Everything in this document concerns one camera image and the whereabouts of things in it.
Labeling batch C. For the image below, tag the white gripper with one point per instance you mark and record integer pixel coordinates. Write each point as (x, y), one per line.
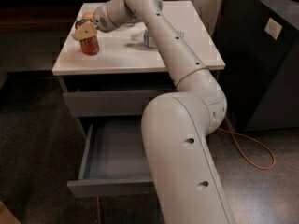
(100, 18)

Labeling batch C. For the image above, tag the red coke can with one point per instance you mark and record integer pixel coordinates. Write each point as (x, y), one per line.
(89, 46)

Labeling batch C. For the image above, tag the grey drawer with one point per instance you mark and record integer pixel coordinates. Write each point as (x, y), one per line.
(114, 161)
(119, 98)

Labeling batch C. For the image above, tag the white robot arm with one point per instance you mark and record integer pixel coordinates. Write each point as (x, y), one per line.
(187, 183)

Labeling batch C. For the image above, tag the grey top drawer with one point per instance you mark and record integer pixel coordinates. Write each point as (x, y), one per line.
(119, 98)

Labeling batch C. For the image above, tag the orange fruit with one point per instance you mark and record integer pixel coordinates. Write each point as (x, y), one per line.
(87, 15)

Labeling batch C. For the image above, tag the clear plastic water bottle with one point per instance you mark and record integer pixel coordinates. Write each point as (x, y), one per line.
(146, 38)

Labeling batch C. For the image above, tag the grey cabinet with white top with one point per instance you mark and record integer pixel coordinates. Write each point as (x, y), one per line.
(124, 56)

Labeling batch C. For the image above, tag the black counter cabinet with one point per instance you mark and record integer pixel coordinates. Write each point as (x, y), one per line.
(261, 77)

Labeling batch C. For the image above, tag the brown cardboard corner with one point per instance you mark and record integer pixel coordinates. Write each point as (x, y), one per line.
(6, 217)

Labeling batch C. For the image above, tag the white wall outlet plate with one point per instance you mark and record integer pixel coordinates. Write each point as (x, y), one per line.
(273, 28)

